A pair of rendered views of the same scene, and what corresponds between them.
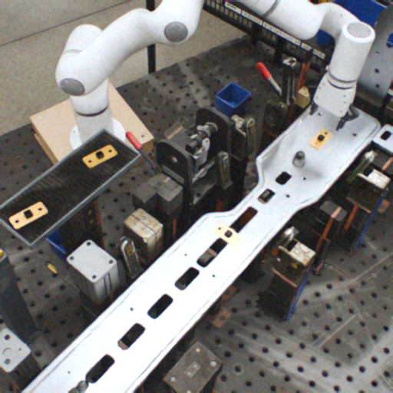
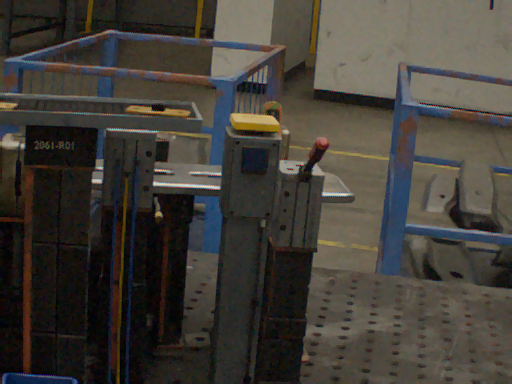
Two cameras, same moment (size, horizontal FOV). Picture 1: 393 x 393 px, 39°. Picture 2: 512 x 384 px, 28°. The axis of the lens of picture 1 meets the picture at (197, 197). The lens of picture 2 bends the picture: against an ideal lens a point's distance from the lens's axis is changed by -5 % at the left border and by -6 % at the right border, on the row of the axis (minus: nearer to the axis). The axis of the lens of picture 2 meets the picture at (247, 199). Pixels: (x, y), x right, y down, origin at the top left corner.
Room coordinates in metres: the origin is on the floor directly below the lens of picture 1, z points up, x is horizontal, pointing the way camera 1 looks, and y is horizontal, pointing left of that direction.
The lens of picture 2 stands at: (1.60, 1.50, 1.41)
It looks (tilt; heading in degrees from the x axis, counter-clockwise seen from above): 14 degrees down; 226
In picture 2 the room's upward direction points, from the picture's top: 5 degrees clockwise
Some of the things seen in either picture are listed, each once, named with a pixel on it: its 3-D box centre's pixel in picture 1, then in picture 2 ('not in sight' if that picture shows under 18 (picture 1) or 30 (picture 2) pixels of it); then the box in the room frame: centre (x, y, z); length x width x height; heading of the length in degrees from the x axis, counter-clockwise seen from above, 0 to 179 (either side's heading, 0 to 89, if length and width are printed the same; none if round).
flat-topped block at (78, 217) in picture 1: (81, 234); (56, 273); (0.81, 0.32, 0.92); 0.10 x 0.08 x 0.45; 144
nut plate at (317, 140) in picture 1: (321, 137); not in sight; (1.18, -0.36, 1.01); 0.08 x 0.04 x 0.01; 144
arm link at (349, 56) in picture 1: (351, 49); not in sight; (1.18, -0.37, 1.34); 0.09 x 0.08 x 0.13; 178
